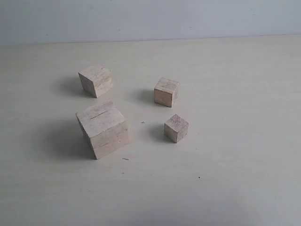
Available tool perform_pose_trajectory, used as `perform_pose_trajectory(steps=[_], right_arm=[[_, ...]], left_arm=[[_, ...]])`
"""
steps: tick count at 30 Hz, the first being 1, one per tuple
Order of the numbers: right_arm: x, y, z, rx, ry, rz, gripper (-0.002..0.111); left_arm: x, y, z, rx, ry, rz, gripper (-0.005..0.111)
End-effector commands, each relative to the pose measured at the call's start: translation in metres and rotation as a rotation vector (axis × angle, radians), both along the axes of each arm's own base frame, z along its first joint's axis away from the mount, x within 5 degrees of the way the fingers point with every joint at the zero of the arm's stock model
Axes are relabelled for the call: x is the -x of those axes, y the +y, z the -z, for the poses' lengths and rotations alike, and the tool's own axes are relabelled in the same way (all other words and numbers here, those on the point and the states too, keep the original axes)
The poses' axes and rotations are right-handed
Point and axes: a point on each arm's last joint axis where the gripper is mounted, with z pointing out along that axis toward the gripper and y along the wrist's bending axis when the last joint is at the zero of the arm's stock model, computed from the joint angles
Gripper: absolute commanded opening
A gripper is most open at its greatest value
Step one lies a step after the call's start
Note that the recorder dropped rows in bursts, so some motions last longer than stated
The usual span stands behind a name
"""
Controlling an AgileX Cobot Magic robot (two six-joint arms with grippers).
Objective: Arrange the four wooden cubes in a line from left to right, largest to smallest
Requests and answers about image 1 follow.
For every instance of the smallest wooden cube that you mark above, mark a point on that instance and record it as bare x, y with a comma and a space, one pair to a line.
176, 128

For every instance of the medium small wooden cube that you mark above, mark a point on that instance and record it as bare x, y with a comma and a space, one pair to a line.
166, 92

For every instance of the second largest wooden cube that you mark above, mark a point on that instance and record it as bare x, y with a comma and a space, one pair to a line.
96, 80

